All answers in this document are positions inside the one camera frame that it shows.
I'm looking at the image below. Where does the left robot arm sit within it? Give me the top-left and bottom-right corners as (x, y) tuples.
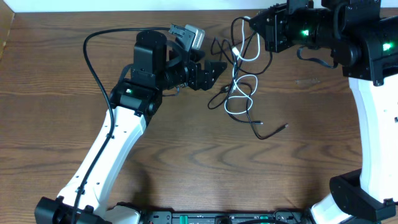
(34, 25), (227, 223)

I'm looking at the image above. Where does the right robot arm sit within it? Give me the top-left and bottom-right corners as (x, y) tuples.
(249, 0), (397, 223)

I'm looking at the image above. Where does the white USB cable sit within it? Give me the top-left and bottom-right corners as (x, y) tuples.
(223, 16), (261, 115)

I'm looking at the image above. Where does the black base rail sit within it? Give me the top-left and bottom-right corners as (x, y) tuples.
(108, 202), (312, 224)

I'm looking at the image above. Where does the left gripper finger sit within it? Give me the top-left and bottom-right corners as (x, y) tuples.
(190, 50), (205, 62)
(204, 60), (228, 87)

